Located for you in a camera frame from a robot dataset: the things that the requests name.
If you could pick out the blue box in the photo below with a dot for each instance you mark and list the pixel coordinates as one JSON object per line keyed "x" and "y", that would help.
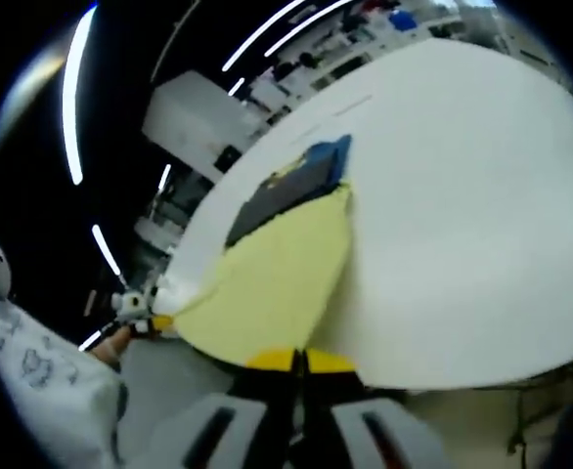
{"x": 404, "y": 19}

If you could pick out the white shelving with clutter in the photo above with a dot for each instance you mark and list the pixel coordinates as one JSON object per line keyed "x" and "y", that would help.
{"x": 325, "y": 63}

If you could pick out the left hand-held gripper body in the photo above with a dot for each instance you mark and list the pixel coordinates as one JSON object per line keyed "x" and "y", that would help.
{"x": 132, "y": 304}

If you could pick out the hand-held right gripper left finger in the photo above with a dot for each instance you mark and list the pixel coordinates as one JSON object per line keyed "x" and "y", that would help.
{"x": 277, "y": 410}

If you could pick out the black cabinet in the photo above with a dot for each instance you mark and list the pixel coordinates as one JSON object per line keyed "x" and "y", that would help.
{"x": 228, "y": 158}

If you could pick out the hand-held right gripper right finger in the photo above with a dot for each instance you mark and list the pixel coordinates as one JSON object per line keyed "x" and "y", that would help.
{"x": 325, "y": 405}

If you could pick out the white square pillar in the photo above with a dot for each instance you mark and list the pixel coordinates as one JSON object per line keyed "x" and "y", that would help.
{"x": 193, "y": 122}

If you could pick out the yellow blue grey garment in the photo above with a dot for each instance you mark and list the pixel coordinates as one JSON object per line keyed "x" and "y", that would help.
{"x": 277, "y": 273}

